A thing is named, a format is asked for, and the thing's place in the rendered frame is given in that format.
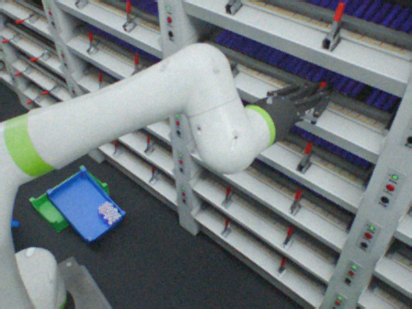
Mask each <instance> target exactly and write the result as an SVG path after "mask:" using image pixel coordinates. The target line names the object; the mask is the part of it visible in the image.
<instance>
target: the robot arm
mask: <svg viewBox="0 0 412 309"><path fill-rule="evenodd" d="M321 82H326V79H323V80H320V81H319V82H316V83H315V84H313V85H309V84H307V83H304V87H300V85H292V86H288V87H284V88H282V89H278V90H273V91H268V92H267V95H266V97H263V98H262V99H259V100H257V101H254V102H253V103H251V104H249V105H247V106H246V107H244V106H243V104H242V101H241V99H240V97H239V95H238V92H237V88H236V86H235V80H234V79H233V73H232V71H231V68H230V64H229V63H228V61H227V59H226V57H225V56H224V54H223V53H222V52H221V51H220V50H218V49H216V47H213V46H211V45H210V44H203V43H197V44H191V45H189V46H188V47H185V48H184V49H182V50H180V51H178V52H176V54H173V55H171V56H169V57H168V58H166V59H164V60H163V61H161V62H159V63H157V64H155V65H154V66H151V67H149V68H147V69H145V70H144V71H141V72H140V73H137V74H135V75H132V76H130V77H127V78H125V79H123V80H120V81H119V82H118V83H114V84H113V85H109V86H106V87H103V88H101V89H98V90H97V91H94V92H91V93H89V94H84V95H82V96H81V97H75V98H71V99H69V100H66V101H63V102H60V103H58V104H52V105H50V106H45V107H42V108H39V109H32V110H31V111H30V112H29V113H26V114H24V115H20V116H18V117H16V118H13V119H11V120H6V121H4V122H0V309H75V303H74V296H73V295H72V294H71V293H70V292H69V291H67V290H66V287H65V284H64V282H63V277H62V273H61V272H60V270H59V266H58V265H57V261H56V259H55V257H54V255H52V253H50V251H48V250H45V249H44V248H41V247H36V248H27V249H25V250H21V251H19V252H18V253H16V254H15V249H14V245H13V241H12V239H13V236H12V231H11V222H12V214H13V205H14V202H15V198H16V194H17V191H18V188H19V186H20V185H23V184H24V183H28V182H29V181H31V180H33V179H35V178H36V177H40V176H43V175H45V174H46V173H49V172H51V171H52V170H54V169H61V168H63V167H64V166H67V165H68V164H69V163H72V162H73V161H74V160H76V159H77V158H80V157H81V156H83V155H85V154H88V153H89V152H91V151H93V150H95V149H97V148H98V147H99V146H102V145H104V144H107V143H108V142H112V141H113V140H116V139H118V138H119V137H122V136H123V135H125V134H128V133H130V132H135V131H136V130H140V129H141V128H144V127H146V126H148V125H152V124H154V123H157V122H159V121H161V120H166V119H167V118H169V117H171V116H176V115H177V114H180V113H181V114H184V115H185V116H186V117H187V118H188V122H189V127H190V129H191V131H192V135H193V137H194V142H195V144H196V146H197V151H198V153H199V157H200V159H201V161H202V162H203V163H204V165H206V166H207V167H208V168H209V169H210V170H212V171H213V172H217V173H219V174H222V175H232V174H235V173H237V172H241V171H242V170H244V169H246V168H247V167H249V166H250V165H251V163H252V162H253V161H254V159H255V158H256V156H257V155H259V154H261V152H263V151H265V150H266V149H268V148H269V147H270V146H272V145H273V144H275V143H276V142H278V141H279V140H280V139H282V138H284V137H285V136H286V135H287V133H288V132H289V129H290V128H291V127H293V126H294V125H295V123H296V122H300V121H303V120H310V121H311V124H313V125H316V123H317V120H318V117H319V116H320V115H321V113H323V112H324V110H325V109H326V107H327V105H328V101H329V99H330V97H329V95H330V94H331V92H332V90H333V88H334V84H335V83H334V82H330V83H328V85H325V86H322V87H321V88H319V87H320V85H321ZM305 97H306V98H305ZM309 109H312V110H311V112H309V113H306V111H307V110H309Z"/></svg>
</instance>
